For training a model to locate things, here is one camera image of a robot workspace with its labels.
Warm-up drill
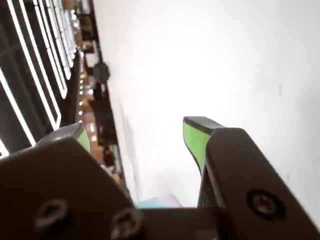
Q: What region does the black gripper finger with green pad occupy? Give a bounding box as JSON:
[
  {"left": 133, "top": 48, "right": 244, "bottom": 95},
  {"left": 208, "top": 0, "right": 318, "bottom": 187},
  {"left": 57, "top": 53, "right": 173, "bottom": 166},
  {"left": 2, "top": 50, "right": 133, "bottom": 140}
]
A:
[
  {"left": 0, "top": 121, "right": 145, "bottom": 240},
  {"left": 182, "top": 115, "right": 320, "bottom": 240}
]

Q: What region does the teal whale-shaped bin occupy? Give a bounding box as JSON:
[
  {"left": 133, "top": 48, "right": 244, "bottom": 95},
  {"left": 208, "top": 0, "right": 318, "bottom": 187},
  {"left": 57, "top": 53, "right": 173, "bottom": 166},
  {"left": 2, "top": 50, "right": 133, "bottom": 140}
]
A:
[{"left": 136, "top": 196, "right": 183, "bottom": 209}]

